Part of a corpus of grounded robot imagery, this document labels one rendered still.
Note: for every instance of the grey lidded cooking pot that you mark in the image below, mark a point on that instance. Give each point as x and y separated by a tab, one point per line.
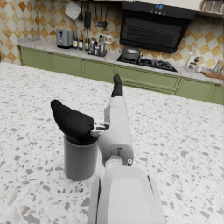
131	52

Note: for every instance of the grey cup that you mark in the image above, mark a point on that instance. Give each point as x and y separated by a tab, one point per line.
80	160

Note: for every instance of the hanging black ladle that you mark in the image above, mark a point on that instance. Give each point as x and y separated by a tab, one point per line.
105	18

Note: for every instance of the wooden cutting board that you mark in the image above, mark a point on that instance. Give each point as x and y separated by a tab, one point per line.
213	75

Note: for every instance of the black gas stove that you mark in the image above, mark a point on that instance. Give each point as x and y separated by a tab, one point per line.
148	62

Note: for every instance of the white cutting board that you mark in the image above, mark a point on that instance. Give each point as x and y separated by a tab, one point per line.
73	10

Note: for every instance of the dark glass bottle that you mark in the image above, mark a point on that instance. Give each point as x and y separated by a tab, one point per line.
75	40
80	41
87	42

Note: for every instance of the black range hood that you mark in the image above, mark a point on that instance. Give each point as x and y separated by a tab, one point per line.
154	26

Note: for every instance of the black spice rack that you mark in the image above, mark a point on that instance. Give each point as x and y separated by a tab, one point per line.
97	48

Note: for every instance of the green kitchen cabinets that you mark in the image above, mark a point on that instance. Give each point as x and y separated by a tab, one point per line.
122	73

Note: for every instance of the grey toaster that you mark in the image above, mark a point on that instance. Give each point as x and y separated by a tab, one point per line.
64	38

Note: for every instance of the hanging black spatula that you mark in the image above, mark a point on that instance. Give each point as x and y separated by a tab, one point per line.
80	12

